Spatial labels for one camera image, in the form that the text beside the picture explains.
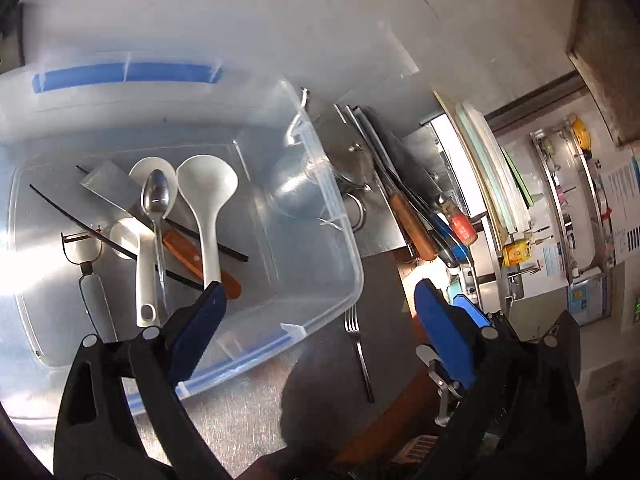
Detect white plastic serving spoon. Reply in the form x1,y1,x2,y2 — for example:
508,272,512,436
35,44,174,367
109,156,178,328

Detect large wooden handled knife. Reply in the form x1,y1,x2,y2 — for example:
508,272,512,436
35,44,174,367
360,107,441,262

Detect grey metal clamp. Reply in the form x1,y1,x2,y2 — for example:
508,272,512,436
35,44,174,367
416,344,464,427

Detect metal spoon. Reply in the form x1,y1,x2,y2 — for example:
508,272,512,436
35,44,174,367
141,169,171,321

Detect blue handled knife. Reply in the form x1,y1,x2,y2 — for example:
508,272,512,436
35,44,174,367
430,215,471,268

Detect stack of cutting boards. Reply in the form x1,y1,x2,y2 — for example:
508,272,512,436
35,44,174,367
432,90,535,237

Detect yellow round object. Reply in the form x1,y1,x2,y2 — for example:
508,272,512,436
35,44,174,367
570,117,594,151

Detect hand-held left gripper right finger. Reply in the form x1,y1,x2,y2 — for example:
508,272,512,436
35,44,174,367
414,280,587,480

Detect white plastic ladle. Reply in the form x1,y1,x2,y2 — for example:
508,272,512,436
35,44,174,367
176,155,239,291

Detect metal wall rack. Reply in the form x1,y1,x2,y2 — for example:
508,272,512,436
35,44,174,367
530,112,617,281

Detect cleaver with wooden handle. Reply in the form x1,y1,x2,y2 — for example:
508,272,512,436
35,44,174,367
80,159,242,299

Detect blue wall card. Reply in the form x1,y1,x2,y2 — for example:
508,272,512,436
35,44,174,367
567,277,613,326

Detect red handled knife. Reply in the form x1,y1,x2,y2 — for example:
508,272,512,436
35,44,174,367
435,195,478,247

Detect white wall poster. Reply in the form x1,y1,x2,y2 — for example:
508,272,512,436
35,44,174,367
600,155,640,266

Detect black chopstick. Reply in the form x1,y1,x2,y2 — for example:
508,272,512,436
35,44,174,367
76,165,250,262
29,185,203,290

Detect red-handled utensil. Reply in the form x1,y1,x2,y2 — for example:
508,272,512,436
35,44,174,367
345,102,483,263

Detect metal fork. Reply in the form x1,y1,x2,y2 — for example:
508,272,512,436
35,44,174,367
344,305,376,404

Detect clear plastic bin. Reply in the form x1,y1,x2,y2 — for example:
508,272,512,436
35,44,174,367
0,50,366,421

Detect small yellow box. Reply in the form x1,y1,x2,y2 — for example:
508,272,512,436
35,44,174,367
502,241,532,267

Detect metal wire peeler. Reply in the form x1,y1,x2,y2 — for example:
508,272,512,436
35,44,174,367
60,230,119,342

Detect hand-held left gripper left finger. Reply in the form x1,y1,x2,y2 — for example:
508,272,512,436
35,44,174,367
54,281,236,480

